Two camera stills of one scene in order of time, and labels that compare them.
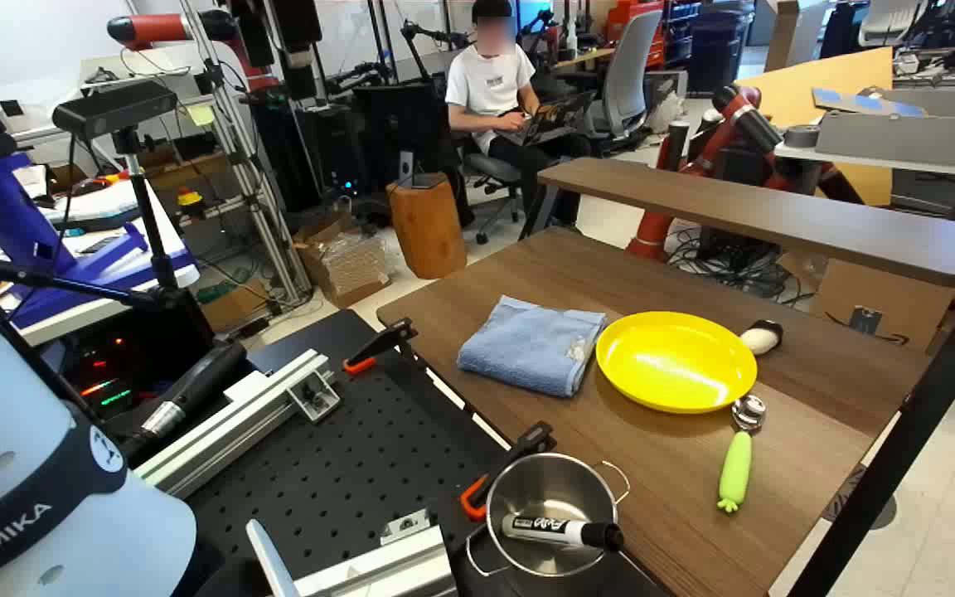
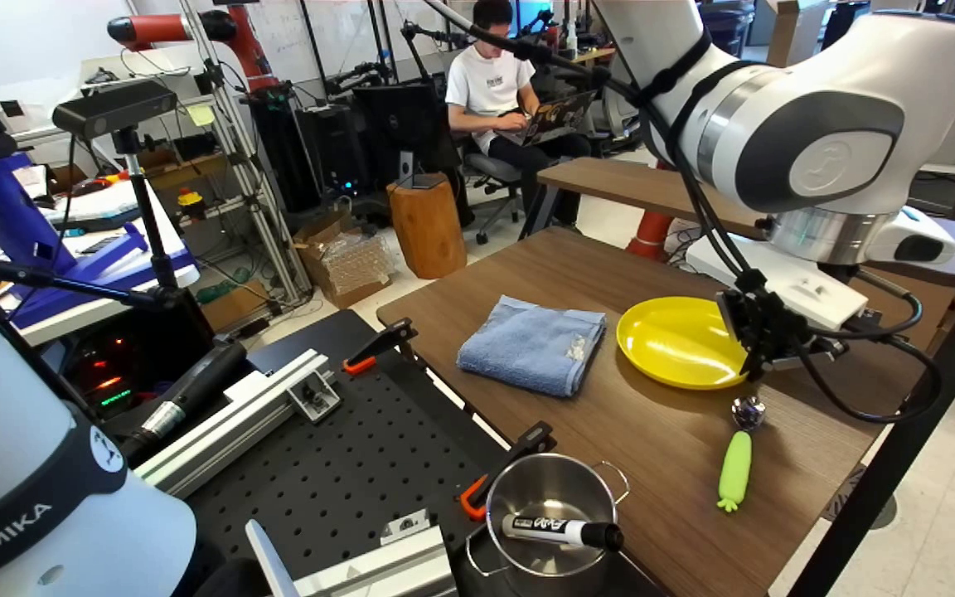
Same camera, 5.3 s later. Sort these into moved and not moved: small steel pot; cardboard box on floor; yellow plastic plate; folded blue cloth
Moved: yellow plastic plate
Not moved: folded blue cloth; small steel pot; cardboard box on floor
